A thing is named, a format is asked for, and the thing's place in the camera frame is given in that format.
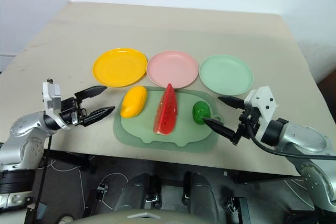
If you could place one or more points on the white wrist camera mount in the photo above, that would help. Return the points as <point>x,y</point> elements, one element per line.
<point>51,98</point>
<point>262,103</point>

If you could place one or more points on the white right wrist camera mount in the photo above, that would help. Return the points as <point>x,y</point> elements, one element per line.
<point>262,103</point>

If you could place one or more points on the pink plate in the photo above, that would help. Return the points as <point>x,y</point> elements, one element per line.
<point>172,68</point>

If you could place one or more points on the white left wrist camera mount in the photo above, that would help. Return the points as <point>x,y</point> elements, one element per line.
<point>51,98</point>

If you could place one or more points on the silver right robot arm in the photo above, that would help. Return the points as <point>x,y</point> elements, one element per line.
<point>302,140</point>

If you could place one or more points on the red watermelon slice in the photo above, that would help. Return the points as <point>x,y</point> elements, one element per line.
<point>166,111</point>

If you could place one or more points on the beige rounded robot body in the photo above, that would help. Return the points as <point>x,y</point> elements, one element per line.
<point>155,217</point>

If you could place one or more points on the yellow plate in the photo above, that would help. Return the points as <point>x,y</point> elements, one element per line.
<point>118,68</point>

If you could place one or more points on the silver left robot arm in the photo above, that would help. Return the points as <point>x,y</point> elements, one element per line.
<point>22,140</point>

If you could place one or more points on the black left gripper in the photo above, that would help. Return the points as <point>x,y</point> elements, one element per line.
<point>70,112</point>

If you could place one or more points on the green silicone tray mat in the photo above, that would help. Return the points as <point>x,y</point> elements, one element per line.
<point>183,134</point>

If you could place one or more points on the yellow mango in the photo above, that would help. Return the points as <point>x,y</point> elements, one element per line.
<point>133,102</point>

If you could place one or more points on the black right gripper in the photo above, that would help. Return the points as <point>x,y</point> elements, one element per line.
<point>249,124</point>

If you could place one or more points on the dark rounded shape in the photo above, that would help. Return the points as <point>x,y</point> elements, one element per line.
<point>202,192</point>
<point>137,192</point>

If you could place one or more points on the green pepper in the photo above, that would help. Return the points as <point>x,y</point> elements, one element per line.
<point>199,110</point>

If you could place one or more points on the light green plate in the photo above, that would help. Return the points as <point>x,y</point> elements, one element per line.
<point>225,75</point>

